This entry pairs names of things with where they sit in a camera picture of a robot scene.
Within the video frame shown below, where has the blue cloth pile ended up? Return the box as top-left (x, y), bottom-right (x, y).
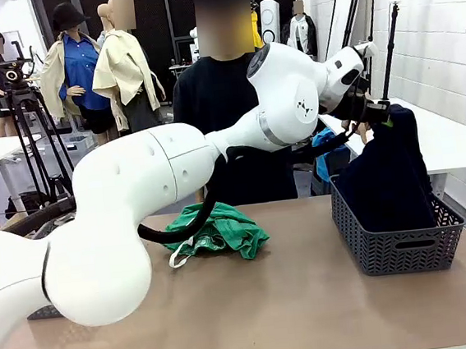
top-left (309, 125), bottom-right (354, 184)

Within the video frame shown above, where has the black leaning folded stand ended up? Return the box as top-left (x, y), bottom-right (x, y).
top-left (319, 0), bottom-right (382, 51)

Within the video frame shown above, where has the black upright light stand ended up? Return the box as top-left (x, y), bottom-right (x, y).
top-left (372, 0), bottom-right (411, 108)

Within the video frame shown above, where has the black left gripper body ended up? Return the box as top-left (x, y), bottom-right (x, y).
top-left (334, 85), bottom-right (393, 126)

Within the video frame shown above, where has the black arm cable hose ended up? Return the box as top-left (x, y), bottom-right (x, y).
top-left (130, 122), bottom-right (371, 247)

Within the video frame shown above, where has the small white background robot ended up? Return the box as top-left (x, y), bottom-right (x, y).
top-left (187, 25), bottom-right (202, 62)

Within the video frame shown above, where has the black bag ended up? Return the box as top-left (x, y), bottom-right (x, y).
top-left (3, 191), bottom-right (44, 218)

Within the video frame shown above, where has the grey perforated plastic basket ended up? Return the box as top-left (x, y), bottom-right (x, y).
top-left (327, 163), bottom-right (466, 281)
top-left (25, 304), bottom-right (66, 322)

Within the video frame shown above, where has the yellow hanging garment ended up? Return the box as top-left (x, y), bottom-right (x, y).
top-left (250, 8), bottom-right (265, 49)

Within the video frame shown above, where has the white appliance with black ring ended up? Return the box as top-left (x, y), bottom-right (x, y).
top-left (257, 0), bottom-right (284, 44)

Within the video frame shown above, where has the white side table leg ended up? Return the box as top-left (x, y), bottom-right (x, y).
top-left (0, 161), bottom-right (30, 216)

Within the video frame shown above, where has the green garment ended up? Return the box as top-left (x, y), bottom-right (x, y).
top-left (161, 196), bottom-right (273, 269)

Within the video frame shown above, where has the person's left hand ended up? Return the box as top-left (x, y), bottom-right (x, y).
top-left (341, 118), bottom-right (375, 146)

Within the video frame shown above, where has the small background table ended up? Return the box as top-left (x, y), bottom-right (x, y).
top-left (168, 62), bottom-right (196, 82)

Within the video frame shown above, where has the mannequin in blue shirt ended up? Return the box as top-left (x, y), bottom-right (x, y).
top-left (33, 0), bottom-right (119, 150)

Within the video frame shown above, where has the mannequin in cream jacket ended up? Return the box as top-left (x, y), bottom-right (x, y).
top-left (83, 0), bottom-right (170, 135)

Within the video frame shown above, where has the person in black t-shirt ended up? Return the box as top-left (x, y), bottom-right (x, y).
top-left (161, 0), bottom-right (302, 212)

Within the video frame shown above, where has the navy blue garment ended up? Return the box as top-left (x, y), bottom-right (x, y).
top-left (328, 100), bottom-right (438, 237)

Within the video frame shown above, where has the black camera tripod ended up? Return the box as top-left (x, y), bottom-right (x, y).
top-left (1, 82), bottom-right (78, 204)

